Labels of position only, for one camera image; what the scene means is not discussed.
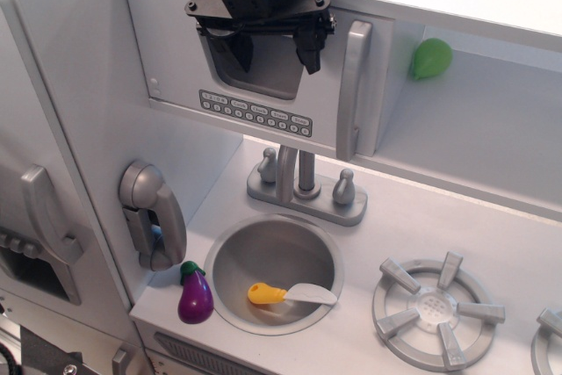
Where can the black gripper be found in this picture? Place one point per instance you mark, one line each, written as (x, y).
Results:
(230, 22)

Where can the white toy microwave door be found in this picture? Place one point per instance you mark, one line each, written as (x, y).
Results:
(337, 111)

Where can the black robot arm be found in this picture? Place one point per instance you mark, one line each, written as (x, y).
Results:
(230, 25)

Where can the grey toy faucet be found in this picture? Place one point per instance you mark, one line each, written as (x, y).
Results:
(286, 177)

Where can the green toy pear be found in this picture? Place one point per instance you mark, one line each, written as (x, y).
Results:
(431, 58)

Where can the round metal sink bowl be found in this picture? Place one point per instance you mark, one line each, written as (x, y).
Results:
(280, 250)

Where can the purple toy eggplant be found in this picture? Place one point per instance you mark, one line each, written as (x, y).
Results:
(196, 303)

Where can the grey toy stove burner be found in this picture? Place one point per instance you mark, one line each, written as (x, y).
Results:
(433, 315)

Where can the grey ice dispenser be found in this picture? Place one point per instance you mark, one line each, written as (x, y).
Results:
(27, 262)

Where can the grey toy wall phone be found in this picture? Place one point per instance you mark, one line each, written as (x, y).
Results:
(153, 216)

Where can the yellow handled toy knife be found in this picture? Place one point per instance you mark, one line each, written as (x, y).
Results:
(263, 294)

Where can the grey fridge door handle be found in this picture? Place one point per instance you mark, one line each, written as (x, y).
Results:
(49, 221)

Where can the grey oven door handle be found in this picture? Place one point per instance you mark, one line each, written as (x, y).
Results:
(120, 362)

